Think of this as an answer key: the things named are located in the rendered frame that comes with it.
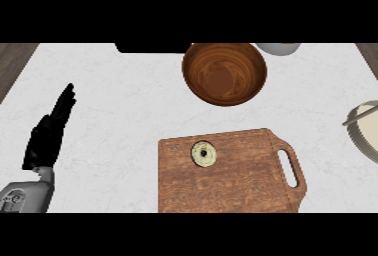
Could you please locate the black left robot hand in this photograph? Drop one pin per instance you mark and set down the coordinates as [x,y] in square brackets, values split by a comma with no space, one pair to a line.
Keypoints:
[46,133]

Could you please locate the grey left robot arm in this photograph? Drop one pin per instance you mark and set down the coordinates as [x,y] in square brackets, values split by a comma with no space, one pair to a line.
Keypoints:
[27,193]

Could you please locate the brown wooden cutting board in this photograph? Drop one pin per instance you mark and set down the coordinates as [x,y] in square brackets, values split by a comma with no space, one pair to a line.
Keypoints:
[230,176]

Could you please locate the cream tiered basket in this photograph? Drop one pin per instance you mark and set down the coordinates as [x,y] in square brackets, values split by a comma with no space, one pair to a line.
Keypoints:
[366,128]

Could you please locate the black appliance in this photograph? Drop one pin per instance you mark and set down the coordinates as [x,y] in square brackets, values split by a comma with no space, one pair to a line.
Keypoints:
[149,47]

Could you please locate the brown wooden bowl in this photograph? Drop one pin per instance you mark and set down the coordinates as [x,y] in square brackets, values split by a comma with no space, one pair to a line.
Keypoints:
[224,74]

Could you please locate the white round bowl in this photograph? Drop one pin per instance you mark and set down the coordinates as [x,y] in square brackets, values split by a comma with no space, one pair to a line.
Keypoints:
[278,48]

